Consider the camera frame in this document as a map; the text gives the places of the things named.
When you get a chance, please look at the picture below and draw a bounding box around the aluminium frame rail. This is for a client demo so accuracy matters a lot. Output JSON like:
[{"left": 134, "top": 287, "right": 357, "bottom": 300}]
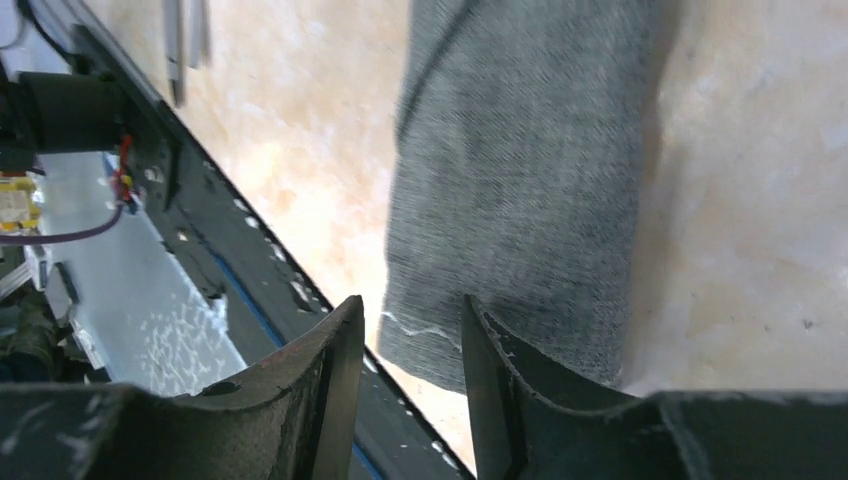
[{"left": 19, "top": 0, "right": 87, "bottom": 61}]

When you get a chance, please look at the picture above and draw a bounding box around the grey cloth napkin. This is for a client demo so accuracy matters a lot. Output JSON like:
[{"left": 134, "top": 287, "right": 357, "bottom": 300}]
[{"left": 377, "top": 1, "right": 661, "bottom": 392}]

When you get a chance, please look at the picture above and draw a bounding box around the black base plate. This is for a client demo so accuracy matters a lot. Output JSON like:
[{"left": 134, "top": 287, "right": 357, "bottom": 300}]
[{"left": 72, "top": 24, "right": 470, "bottom": 479}]

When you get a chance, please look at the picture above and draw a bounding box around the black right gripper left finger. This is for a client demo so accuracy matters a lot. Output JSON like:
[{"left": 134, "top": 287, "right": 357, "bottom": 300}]
[{"left": 172, "top": 295, "right": 364, "bottom": 479}]

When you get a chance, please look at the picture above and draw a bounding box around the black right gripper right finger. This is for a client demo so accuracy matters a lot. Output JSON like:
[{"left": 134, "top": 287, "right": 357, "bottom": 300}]
[{"left": 461, "top": 296, "right": 663, "bottom": 479}]

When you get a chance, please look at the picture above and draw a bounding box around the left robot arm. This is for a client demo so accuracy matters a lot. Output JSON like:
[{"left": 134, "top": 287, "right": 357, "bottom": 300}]
[{"left": 1, "top": 72, "right": 128, "bottom": 173}]

